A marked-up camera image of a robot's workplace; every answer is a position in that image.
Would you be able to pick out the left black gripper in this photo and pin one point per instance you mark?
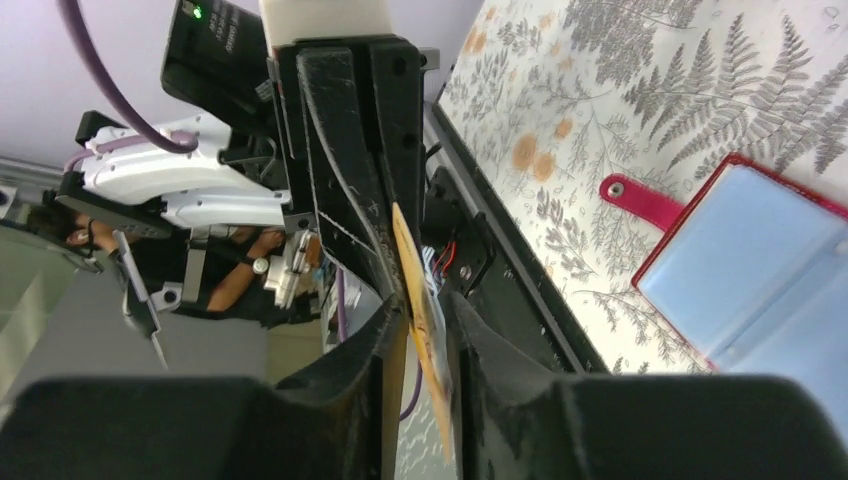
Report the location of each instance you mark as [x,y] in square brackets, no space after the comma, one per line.
[255,173]

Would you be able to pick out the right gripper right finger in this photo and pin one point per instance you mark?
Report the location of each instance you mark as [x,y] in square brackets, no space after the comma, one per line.
[520,420]

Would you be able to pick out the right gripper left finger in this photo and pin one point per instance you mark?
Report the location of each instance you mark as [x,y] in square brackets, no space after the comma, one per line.
[337,418]

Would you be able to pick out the red leather card holder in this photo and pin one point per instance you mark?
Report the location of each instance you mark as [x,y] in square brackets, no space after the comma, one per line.
[754,263]

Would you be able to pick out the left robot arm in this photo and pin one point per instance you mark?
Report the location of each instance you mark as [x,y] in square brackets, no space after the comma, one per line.
[308,117]

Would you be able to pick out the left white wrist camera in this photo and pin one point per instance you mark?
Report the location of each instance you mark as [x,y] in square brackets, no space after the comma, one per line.
[287,21]

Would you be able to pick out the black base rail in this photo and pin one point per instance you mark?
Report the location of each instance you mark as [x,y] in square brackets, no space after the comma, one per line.
[490,262]

